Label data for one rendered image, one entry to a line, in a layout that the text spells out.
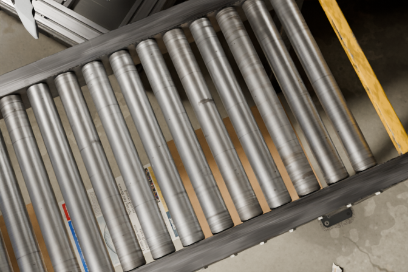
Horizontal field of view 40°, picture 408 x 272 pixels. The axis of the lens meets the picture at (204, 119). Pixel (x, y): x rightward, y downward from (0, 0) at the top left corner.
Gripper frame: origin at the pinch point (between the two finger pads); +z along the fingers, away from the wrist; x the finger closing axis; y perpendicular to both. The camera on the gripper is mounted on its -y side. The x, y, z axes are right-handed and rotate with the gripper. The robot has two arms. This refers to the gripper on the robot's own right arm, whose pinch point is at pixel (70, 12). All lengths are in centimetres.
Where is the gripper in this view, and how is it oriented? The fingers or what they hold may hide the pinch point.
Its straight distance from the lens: 81.2
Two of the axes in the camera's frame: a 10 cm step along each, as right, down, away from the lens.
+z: 5.6, 8.0, -2.3
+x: -8.3, 5.1, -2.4
